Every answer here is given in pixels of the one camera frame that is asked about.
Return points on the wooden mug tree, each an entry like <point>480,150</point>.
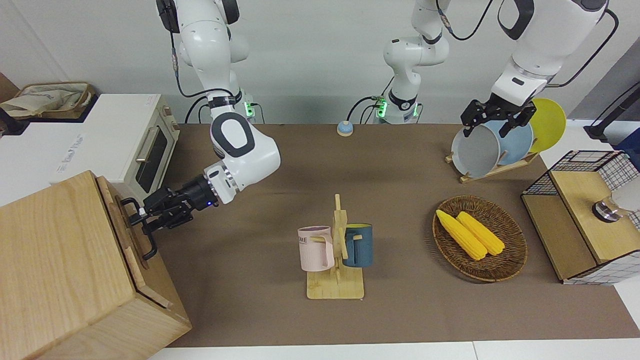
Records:
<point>332,290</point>

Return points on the pink mug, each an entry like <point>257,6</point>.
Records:
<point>312,250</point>

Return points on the brown table mat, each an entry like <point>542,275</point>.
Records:
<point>400,310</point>

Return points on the black metal stand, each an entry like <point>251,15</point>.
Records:
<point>597,132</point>

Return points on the light wooden cabinet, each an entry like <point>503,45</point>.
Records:
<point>50,260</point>

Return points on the beige cloth bag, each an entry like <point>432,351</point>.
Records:
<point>45,100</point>

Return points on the brown wicker basket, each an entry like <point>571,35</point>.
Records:
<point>505,262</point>

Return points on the small blue round bell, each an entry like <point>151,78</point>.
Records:
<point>345,129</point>

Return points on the dark blue mug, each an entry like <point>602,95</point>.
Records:
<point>362,247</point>

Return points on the wooden plate rack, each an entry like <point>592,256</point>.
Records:
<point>492,171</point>

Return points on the light blue plate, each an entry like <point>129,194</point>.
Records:
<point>515,145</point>

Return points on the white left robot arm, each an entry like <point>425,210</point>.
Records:
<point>530,50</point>

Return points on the yellow plate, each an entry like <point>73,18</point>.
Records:
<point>550,125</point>

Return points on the grey plate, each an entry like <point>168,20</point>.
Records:
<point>475,152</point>

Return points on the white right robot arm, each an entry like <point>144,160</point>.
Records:
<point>250,155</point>

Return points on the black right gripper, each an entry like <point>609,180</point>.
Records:
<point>180,202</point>

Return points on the yellow corn cob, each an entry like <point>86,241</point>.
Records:
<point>460,235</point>
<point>482,232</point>

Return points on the white toaster oven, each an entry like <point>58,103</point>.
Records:
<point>115,135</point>

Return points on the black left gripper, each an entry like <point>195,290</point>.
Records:
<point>500,111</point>

